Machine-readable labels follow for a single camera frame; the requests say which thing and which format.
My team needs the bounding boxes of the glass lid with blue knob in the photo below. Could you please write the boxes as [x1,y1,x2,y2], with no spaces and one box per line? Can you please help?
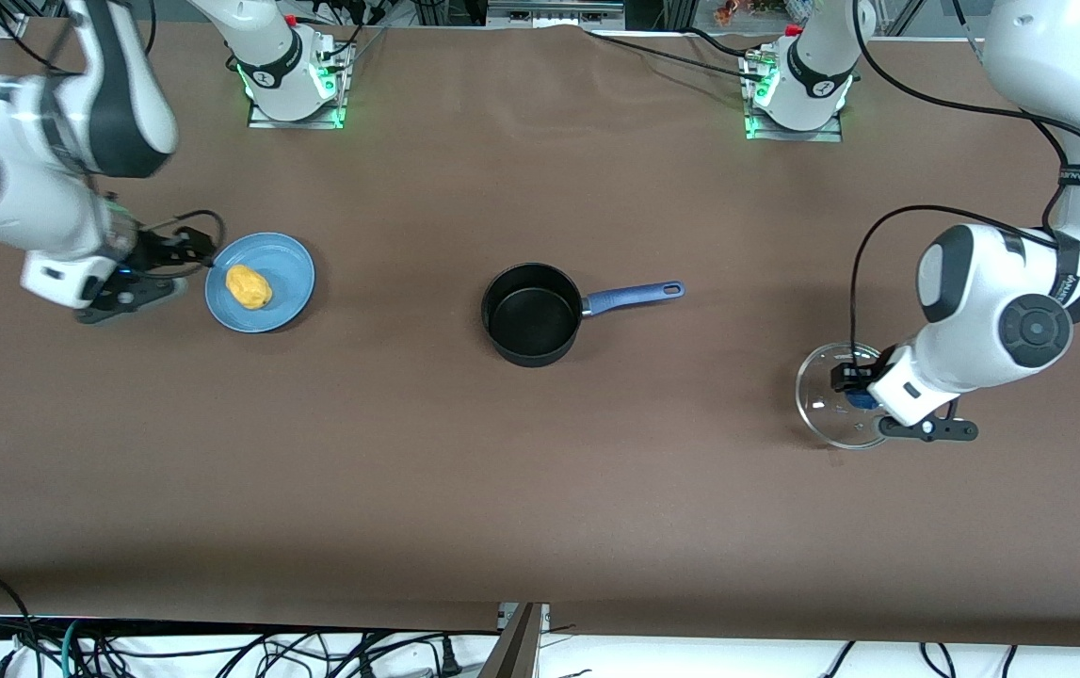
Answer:
[796,342,895,450]

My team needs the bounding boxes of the yellow potato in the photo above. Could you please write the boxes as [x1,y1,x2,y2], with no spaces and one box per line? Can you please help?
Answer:
[225,265,274,311]

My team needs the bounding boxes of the blue plate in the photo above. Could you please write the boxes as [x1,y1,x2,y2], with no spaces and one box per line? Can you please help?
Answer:
[204,232,316,334]

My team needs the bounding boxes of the brown table cover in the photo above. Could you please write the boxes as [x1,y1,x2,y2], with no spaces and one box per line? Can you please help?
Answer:
[0,19,1080,634]

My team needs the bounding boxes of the grey metal box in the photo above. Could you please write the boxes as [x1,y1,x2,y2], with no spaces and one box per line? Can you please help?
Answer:
[486,0,627,29]

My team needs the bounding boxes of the aluminium profile beam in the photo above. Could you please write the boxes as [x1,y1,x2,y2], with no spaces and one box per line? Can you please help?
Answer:
[478,603,552,678]

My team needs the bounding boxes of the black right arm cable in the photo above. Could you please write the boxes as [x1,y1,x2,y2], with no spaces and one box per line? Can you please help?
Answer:
[0,0,226,250]

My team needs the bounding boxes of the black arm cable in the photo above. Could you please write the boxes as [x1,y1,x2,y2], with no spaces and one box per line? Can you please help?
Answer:
[0,0,226,250]
[848,0,1080,368]

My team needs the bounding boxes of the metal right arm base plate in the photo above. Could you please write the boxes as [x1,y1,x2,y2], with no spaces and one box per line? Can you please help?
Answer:
[248,28,354,130]

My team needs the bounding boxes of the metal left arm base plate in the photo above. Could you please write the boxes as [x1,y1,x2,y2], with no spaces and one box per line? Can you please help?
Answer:
[740,42,846,142]

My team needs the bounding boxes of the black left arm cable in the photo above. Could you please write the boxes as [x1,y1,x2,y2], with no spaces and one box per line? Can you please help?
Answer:
[848,0,1080,368]

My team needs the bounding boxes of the black pot with blue handle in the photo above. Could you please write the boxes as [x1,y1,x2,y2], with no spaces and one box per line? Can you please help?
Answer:
[481,263,686,368]

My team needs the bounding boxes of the short black table cable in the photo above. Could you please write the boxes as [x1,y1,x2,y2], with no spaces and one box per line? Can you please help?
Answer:
[681,26,762,59]

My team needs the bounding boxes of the long black table cable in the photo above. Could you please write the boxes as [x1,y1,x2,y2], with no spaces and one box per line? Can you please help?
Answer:
[585,31,759,81]

